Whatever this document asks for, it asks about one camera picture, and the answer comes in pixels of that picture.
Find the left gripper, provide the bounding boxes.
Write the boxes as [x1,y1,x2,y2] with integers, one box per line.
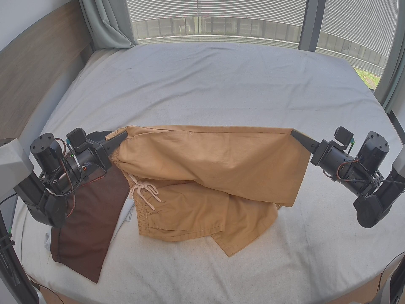
[75,141,110,171]

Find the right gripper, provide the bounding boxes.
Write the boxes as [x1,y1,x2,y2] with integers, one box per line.
[311,140,348,181]

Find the tan shorts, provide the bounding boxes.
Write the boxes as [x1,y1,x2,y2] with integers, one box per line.
[106,125,312,258]

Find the bed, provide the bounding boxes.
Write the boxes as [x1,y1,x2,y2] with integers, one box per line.
[0,0,405,304]

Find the black garment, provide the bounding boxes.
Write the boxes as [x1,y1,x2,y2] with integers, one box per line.
[86,131,114,145]

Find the white garment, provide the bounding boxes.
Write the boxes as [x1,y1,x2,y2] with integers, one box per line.
[44,198,136,251]

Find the brown shorts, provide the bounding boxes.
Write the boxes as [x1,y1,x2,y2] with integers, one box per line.
[50,167,131,284]

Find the grey-green curtain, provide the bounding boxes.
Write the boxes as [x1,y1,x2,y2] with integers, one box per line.
[75,0,139,49]

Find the window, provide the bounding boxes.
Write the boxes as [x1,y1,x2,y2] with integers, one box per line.
[122,0,400,91]

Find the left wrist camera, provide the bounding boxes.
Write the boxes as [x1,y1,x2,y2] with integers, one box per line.
[66,129,87,153]

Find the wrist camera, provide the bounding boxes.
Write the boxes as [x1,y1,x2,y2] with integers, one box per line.
[334,126,355,149]
[66,129,87,153]

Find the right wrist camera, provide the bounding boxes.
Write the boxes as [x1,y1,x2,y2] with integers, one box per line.
[334,126,355,149]

